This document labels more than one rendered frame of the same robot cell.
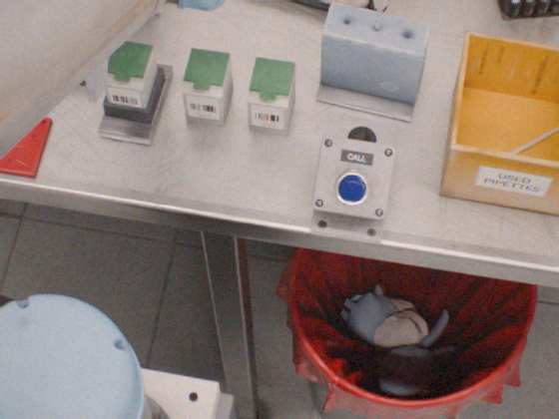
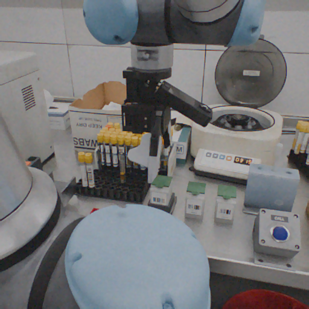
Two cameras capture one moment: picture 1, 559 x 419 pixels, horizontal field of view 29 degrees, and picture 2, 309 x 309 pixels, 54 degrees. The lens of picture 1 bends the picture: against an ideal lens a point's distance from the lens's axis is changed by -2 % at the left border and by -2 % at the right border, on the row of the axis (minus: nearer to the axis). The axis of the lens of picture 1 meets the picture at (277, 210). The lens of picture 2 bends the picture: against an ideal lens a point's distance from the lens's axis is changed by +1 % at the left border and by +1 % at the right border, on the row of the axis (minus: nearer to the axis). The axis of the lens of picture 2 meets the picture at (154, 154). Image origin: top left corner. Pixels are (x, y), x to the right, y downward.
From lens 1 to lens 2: 55 cm
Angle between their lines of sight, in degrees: 35
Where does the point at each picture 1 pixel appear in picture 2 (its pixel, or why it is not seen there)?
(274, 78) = (228, 191)
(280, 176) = (233, 239)
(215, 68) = (200, 187)
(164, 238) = not seen: outside the picture
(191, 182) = not seen: hidden behind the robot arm
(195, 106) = (190, 206)
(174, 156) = not seen: hidden behind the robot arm
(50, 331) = (142, 221)
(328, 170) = (265, 224)
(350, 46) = (262, 178)
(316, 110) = (244, 215)
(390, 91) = (279, 205)
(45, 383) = (137, 253)
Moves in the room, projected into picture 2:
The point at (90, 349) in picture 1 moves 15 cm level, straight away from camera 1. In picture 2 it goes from (174, 235) to (115, 158)
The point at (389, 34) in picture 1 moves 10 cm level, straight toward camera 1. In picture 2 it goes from (280, 172) to (288, 200)
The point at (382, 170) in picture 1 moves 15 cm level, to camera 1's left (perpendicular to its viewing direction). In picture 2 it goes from (294, 224) to (210, 222)
